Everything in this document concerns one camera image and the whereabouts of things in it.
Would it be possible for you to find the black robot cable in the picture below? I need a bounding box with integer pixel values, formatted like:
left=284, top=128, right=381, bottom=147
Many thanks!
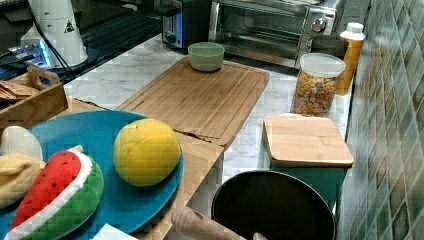
left=25, top=0, right=76, bottom=76

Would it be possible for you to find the black utensil pot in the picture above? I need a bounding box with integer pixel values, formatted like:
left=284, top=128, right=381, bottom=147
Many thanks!
left=211, top=170, right=336, bottom=240

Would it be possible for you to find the blue round plate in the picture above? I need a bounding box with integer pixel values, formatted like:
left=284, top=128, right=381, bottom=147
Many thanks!
left=0, top=110, right=185, bottom=240

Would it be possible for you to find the wooden spoon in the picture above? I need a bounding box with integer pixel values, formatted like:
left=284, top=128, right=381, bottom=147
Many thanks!
left=171, top=207, right=247, bottom=240

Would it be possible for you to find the yellow plush lemon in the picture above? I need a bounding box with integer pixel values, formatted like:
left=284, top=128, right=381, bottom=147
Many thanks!
left=113, top=118, right=182, bottom=187

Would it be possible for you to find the orange juice bottle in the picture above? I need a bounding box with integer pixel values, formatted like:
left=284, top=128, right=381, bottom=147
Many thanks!
left=336, top=22, right=365, bottom=96

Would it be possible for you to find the silver toaster oven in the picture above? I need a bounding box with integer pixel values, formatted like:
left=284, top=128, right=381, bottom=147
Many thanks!
left=209, top=0, right=346, bottom=68

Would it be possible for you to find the plush watermelon slice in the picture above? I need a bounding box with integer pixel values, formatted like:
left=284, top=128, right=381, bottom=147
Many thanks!
left=4, top=150, right=104, bottom=240

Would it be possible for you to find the wooden tea box tray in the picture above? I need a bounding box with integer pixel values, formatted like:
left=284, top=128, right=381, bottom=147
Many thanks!
left=0, top=65, right=68, bottom=131

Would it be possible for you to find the large bamboo cutting board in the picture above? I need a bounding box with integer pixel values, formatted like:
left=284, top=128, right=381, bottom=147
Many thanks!
left=118, top=58, right=270, bottom=148

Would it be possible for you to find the teal box with bamboo lid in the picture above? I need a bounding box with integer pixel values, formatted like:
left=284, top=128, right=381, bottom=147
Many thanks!
left=257, top=114, right=354, bottom=210

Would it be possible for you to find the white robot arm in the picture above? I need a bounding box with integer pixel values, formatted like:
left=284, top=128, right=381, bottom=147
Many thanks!
left=21, top=0, right=88, bottom=68

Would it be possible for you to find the black toaster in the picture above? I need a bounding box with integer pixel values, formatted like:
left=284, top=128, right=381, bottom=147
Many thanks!
left=155, top=0, right=210, bottom=49

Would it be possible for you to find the green ceramic bowl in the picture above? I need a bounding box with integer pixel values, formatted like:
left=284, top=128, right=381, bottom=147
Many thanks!
left=188, top=42, right=225, bottom=72

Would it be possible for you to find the clear cereal jar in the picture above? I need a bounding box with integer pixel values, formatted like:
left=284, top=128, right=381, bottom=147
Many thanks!
left=291, top=53, right=345, bottom=117

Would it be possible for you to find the plush banana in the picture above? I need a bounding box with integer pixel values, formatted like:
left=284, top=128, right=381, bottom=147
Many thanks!
left=0, top=126, right=46, bottom=208

